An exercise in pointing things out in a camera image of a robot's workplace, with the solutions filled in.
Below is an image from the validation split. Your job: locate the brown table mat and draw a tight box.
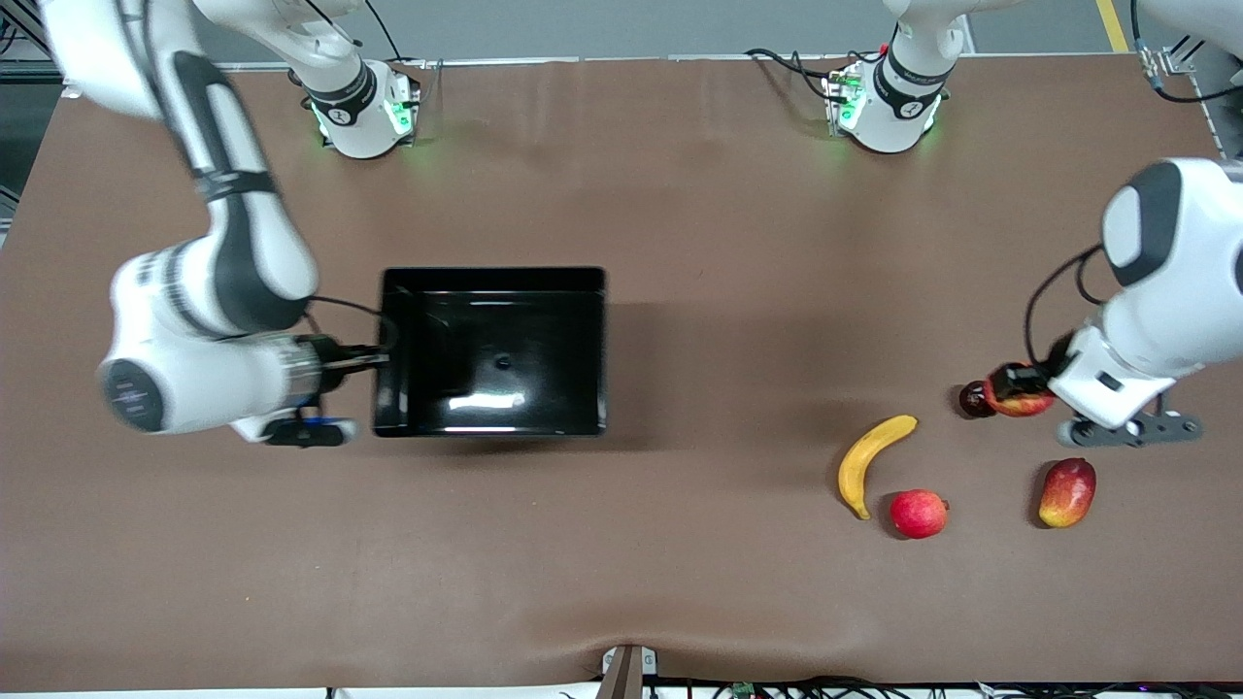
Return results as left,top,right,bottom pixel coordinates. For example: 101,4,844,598
0,53,1243,692

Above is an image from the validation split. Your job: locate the yellow banana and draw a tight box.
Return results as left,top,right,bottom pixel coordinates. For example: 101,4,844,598
837,415,920,521

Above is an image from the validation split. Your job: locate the black left base cable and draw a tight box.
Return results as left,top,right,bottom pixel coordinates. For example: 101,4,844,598
745,47,841,103

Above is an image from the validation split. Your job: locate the red yellow mango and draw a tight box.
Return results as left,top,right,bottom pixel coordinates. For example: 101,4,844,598
1037,457,1098,530

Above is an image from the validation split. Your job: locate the silver table edge rail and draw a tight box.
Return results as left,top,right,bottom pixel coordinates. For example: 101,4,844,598
218,53,1166,74

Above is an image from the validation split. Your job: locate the black plastic box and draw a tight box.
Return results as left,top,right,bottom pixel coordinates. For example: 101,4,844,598
372,267,608,438

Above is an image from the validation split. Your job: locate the red pomegranate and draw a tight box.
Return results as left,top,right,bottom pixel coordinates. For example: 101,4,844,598
890,488,951,541

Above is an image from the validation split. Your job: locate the grey metal bracket post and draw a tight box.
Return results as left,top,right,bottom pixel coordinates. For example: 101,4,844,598
599,644,659,699

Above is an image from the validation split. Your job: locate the red yellow apple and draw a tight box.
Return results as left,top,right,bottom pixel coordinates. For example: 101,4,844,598
983,364,1057,418

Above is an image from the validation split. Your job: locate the black right base cable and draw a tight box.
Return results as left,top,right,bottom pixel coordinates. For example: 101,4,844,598
364,0,407,64

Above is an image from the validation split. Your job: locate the black base cable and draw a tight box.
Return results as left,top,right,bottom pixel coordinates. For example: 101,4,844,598
745,47,841,103
364,0,407,64

